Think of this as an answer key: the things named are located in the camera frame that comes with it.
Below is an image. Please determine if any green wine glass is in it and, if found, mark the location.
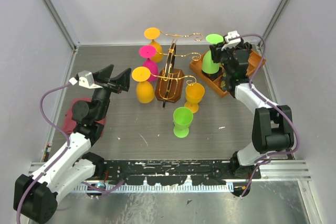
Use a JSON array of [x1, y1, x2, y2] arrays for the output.
[[173, 106, 194, 138], [202, 34, 224, 74]]

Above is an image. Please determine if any red folded cloth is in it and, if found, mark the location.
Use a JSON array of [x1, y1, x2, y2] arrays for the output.
[[61, 97, 91, 135]]

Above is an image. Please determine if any grey slotted cable duct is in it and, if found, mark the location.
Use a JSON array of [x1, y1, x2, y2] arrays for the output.
[[73, 183, 235, 194]]

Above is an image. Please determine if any orange wine glass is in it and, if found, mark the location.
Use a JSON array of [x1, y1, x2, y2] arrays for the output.
[[144, 27, 163, 63], [131, 66, 154, 104], [184, 83, 205, 113]]

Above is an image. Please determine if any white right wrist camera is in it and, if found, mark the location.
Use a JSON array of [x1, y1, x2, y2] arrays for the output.
[[221, 30, 242, 51]]

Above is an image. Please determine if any blue yellow patterned cloth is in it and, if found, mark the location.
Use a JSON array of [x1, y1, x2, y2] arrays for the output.
[[220, 69, 231, 91]]

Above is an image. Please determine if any orange wooden divided tray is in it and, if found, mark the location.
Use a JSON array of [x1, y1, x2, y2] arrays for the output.
[[190, 50, 261, 98]]

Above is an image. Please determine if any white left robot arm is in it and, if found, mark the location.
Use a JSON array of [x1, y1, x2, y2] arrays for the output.
[[13, 65, 132, 223]]

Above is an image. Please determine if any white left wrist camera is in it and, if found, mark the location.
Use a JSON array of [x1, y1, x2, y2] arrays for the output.
[[69, 70, 103, 89]]

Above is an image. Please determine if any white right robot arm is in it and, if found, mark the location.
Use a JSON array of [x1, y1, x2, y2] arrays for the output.
[[209, 42, 299, 174]]

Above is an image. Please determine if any gold wire wine glass rack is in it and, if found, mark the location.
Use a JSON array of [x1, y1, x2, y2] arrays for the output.
[[152, 33, 203, 107]]

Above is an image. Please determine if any pink plastic wine glass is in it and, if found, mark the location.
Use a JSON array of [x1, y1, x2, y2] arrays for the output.
[[139, 45, 159, 82]]

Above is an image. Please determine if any black mounting rail base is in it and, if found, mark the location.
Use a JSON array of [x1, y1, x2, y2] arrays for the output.
[[89, 159, 255, 186]]

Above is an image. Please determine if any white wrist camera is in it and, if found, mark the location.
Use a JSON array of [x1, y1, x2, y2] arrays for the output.
[[221, 30, 242, 51], [69, 70, 103, 89]]

